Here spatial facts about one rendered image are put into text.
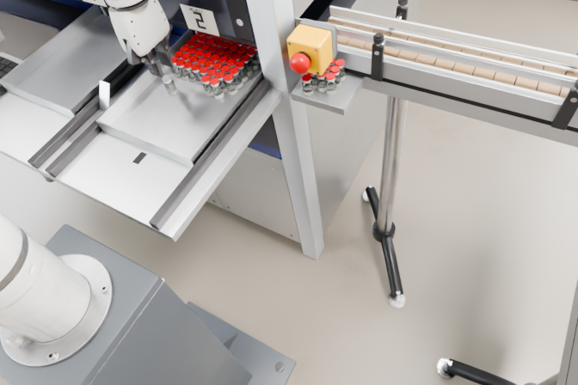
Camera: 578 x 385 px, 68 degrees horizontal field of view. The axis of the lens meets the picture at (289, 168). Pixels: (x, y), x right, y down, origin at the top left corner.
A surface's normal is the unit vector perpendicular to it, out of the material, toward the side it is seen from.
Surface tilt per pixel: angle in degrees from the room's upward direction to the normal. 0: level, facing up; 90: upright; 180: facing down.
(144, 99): 0
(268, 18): 90
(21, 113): 0
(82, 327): 0
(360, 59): 90
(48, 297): 90
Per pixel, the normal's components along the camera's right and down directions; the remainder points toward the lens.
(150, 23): 0.88, 0.33
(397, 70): -0.48, 0.73
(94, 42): -0.12, -0.59
